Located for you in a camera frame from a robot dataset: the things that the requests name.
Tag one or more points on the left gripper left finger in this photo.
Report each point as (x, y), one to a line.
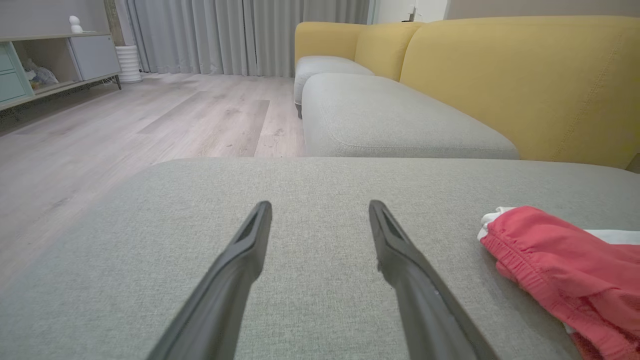
(220, 300)

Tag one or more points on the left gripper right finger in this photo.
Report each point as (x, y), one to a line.
(425, 310)

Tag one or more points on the red shorts with white stripe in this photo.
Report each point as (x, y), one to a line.
(560, 265)

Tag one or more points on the red and white jersey shirt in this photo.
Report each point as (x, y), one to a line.
(617, 237)

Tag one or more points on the large grey sofa seat cushion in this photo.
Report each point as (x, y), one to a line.
(325, 185)

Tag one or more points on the wide yellow sofa backrest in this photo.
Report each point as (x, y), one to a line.
(525, 85)

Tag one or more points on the white ribbed cylinder device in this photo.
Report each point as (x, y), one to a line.
(129, 65)

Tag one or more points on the small grey sofa seat cushion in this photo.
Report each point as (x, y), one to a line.
(320, 67)

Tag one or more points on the grey pleated curtain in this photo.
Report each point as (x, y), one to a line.
(225, 35)

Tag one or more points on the narrow yellow sofa backrest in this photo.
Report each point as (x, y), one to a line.
(385, 47)

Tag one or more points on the low cabinet with green drawers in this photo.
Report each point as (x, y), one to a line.
(92, 55)

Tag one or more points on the yellow sofa end backrest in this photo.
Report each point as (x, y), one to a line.
(322, 40)

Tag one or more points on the clutter in cabinet shelf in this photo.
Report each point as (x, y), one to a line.
(42, 75)

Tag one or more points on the brown plant trunk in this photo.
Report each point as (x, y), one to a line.
(114, 25)

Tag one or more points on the small white security camera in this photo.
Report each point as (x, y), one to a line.
(75, 24)

